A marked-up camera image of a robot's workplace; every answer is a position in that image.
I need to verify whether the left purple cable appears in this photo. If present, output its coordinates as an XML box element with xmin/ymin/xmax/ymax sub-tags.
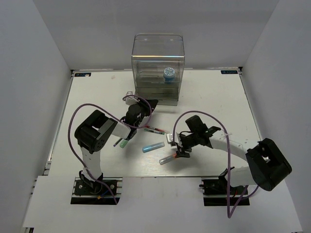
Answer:
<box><xmin>68</xmin><ymin>95</ymin><xmax>154</xmax><ymax>204</ymax></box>

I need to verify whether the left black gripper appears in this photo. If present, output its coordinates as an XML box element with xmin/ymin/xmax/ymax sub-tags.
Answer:
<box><xmin>135</xmin><ymin>97</ymin><xmax>158</xmax><ymax>128</ymax></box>

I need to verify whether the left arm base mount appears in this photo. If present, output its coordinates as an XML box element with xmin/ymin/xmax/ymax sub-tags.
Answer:
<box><xmin>70</xmin><ymin>177</ymin><xmax>122</xmax><ymax>205</ymax></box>

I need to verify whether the blue highlighter marker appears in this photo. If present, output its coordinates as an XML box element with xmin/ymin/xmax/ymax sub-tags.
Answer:
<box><xmin>142</xmin><ymin>142</ymin><xmax>165</xmax><ymax>153</ymax></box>

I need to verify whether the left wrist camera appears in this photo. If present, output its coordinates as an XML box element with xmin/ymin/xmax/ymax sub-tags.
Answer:
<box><xmin>125</xmin><ymin>91</ymin><xmax>139</xmax><ymax>105</ymax></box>

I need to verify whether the dark blue pen refill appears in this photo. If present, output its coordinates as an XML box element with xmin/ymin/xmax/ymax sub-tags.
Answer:
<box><xmin>113</xmin><ymin>138</ymin><xmax>122</xmax><ymax>147</ymax></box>

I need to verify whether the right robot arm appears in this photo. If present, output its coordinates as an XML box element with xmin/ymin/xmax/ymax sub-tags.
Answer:
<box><xmin>168</xmin><ymin>115</ymin><xmax>292</xmax><ymax>194</ymax></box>

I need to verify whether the blue cleaning gel jar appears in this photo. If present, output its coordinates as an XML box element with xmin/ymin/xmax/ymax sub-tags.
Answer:
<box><xmin>163</xmin><ymin>67</ymin><xmax>175</xmax><ymax>83</ymax></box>

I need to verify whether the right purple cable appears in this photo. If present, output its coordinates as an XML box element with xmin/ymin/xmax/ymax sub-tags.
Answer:
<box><xmin>173</xmin><ymin>110</ymin><xmax>258</xmax><ymax>219</ymax></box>

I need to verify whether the blue table label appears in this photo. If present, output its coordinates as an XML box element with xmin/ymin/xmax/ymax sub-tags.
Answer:
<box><xmin>74</xmin><ymin>73</ymin><xmax>91</xmax><ymax>77</ymax></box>
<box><xmin>221</xmin><ymin>70</ymin><xmax>238</xmax><ymax>74</ymax></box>

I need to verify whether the clear plastic drawer organizer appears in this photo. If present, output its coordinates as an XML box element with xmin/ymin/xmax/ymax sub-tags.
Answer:
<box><xmin>131</xmin><ymin>33</ymin><xmax>185</xmax><ymax>106</ymax></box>

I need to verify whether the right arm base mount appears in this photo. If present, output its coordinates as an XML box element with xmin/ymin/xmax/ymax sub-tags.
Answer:
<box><xmin>199</xmin><ymin>178</ymin><xmax>244</xmax><ymax>207</ymax></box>

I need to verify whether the right blue table label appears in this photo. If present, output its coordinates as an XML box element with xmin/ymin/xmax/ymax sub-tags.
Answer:
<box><xmin>221</xmin><ymin>70</ymin><xmax>238</xmax><ymax>74</ymax></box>

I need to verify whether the red refill pen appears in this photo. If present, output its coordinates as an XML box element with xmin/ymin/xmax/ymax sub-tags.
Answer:
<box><xmin>144</xmin><ymin>125</ymin><xmax>170</xmax><ymax>133</ymax></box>

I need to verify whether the green highlighter marker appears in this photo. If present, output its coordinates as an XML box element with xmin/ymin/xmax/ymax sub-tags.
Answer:
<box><xmin>120</xmin><ymin>140</ymin><xmax>128</xmax><ymax>148</ymax></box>

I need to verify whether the orange highlighter marker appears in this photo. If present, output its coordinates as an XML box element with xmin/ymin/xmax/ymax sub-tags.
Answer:
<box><xmin>159</xmin><ymin>153</ymin><xmax>177</xmax><ymax>165</ymax></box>

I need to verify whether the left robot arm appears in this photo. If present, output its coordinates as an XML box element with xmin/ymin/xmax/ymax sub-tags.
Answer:
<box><xmin>74</xmin><ymin>99</ymin><xmax>158</xmax><ymax>194</ymax></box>

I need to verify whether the green refill pen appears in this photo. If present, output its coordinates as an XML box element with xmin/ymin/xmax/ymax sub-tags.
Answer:
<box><xmin>144</xmin><ymin>129</ymin><xmax>167</xmax><ymax>135</ymax></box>

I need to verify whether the left blue table label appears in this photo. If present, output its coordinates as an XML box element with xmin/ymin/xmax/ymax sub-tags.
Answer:
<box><xmin>74</xmin><ymin>73</ymin><xmax>91</xmax><ymax>77</ymax></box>

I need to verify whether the purple cable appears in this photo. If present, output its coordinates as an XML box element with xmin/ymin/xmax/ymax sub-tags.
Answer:
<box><xmin>173</xmin><ymin>110</ymin><xmax>258</xmax><ymax>219</ymax></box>
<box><xmin>68</xmin><ymin>95</ymin><xmax>154</xmax><ymax>204</ymax></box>

